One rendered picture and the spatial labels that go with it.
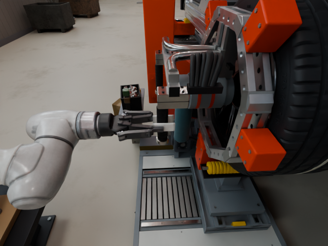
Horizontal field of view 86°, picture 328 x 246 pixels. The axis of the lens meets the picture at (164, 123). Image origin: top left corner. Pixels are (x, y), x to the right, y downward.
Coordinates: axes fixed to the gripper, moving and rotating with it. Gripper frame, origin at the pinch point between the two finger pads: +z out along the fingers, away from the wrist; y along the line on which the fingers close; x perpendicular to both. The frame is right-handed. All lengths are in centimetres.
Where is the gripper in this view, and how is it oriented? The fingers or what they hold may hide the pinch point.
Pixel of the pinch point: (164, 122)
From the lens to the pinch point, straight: 57.5
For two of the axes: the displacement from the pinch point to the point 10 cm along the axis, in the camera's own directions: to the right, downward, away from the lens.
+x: 0.0, -7.8, -6.3
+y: 0.5, 6.3, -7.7
